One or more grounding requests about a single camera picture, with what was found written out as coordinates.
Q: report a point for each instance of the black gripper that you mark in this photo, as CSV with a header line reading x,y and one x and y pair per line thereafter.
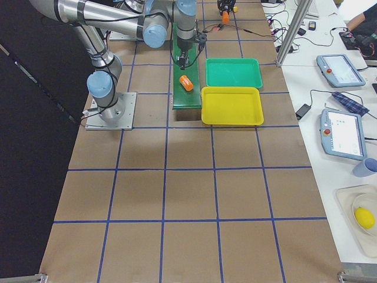
x,y
184,47
224,5

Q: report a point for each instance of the orange cylinder marked 4680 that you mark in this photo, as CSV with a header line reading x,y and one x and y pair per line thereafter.
x,y
186,83

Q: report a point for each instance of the plain orange cylinder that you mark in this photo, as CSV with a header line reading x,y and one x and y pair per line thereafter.
x,y
225,17

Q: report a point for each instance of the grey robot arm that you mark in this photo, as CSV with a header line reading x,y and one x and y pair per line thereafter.
x,y
143,20

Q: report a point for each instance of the green conveyor belt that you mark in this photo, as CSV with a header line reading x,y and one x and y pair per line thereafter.
x,y
183,99

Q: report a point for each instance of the green plastic tray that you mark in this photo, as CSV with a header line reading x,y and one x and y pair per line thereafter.
x,y
233,72

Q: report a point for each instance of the yellow plastic tray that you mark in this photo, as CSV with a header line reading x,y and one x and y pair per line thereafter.
x,y
235,106

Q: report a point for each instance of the teach pendant tablet far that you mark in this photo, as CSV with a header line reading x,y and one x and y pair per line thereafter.
x,y
339,71

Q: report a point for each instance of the teach pendant tablet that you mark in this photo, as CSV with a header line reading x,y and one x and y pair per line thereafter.
x,y
341,134
339,71

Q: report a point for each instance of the black power adapter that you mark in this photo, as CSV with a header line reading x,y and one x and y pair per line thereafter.
x,y
302,111

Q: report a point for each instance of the blue plaid cloth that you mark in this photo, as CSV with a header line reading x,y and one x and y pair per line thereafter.
x,y
351,105

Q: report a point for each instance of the teach pendant tablet near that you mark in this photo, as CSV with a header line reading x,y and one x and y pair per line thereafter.
x,y
341,134

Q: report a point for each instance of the blue cup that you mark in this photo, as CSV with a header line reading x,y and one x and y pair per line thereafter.
x,y
365,168

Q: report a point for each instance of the white bowl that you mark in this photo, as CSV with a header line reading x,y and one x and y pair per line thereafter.
x,y
368,201

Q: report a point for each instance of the yellow lemon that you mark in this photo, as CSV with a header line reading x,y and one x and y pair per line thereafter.
x,y
364,218

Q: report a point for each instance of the beige tray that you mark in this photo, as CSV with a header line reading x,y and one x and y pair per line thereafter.
x,y
349,200

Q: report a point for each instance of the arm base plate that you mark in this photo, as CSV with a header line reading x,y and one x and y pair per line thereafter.
x,y
123,36
118,117

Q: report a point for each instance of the aluminium frame post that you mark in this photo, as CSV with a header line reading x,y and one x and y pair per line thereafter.
x,y
299,15

